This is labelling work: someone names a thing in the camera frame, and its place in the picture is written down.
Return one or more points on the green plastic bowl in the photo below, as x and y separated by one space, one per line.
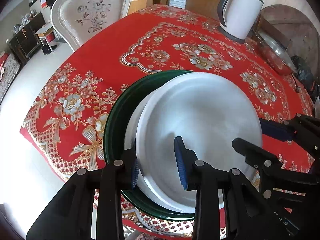
114 134

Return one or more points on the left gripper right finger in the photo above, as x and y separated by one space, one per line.
247 214

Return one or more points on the white ornate chair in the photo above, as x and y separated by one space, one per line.
77 21

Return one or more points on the floral sofa with red cushions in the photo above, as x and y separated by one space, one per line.
9 70

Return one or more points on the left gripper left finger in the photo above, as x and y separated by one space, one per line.
69 214

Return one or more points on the wooden chair back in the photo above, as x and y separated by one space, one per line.
206 8

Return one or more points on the white electric kettle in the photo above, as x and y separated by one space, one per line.
237 17

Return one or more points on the black plastic bag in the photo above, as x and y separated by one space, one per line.
304 74

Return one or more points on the dark wooden sideboard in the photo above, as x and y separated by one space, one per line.
26 43

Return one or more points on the small white side table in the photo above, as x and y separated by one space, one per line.
46 37

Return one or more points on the white ceramic bowl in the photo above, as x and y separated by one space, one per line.
208 112

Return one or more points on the red floral tablecloth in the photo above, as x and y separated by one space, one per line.
67 120

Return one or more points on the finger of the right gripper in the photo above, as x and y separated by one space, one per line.
262 159
302 129

